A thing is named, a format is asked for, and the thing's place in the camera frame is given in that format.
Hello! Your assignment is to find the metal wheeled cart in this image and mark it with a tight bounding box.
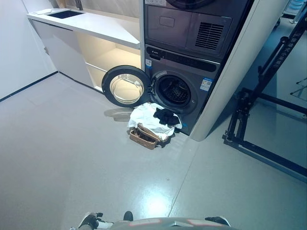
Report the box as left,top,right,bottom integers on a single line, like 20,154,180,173
275,0,307,25

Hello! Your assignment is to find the brown wicker basket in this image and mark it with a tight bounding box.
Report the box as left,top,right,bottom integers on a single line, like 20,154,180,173
129,123,177,150

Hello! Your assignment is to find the white cloth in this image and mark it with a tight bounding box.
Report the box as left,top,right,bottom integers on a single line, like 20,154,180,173
128,102,183,142

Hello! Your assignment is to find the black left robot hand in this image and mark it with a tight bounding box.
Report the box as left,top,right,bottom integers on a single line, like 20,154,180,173
78,212,113,230

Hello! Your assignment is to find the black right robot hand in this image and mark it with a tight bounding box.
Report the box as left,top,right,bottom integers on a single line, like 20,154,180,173
205,215,231,227

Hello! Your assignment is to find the black metal frame stand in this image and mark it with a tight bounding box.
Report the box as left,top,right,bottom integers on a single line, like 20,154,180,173
222,13,307,183

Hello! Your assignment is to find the white counter cabinet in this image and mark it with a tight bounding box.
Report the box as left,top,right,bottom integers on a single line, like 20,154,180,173
26,8,142,93

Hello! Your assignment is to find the black sink basin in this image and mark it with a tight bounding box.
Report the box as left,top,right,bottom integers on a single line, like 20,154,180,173
45,10,86,19

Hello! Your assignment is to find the grey stacked dryer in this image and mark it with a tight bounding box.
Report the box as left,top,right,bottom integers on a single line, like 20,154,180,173
143,0,250,64

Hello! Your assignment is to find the black cloth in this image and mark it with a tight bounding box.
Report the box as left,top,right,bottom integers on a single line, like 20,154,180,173
153,107,179,127

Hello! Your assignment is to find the grey front-load washing machine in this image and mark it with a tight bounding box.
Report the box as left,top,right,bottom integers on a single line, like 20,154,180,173
144,44,221,136

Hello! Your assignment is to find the round washing machine door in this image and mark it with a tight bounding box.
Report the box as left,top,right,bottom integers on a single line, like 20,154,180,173
101,65,153,108

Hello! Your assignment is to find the blue white energy label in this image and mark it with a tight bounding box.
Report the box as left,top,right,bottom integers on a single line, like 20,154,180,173
200,77,214,92

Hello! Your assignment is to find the white appliance enclosure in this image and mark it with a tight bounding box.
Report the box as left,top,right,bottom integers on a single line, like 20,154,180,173
140,0,290,142

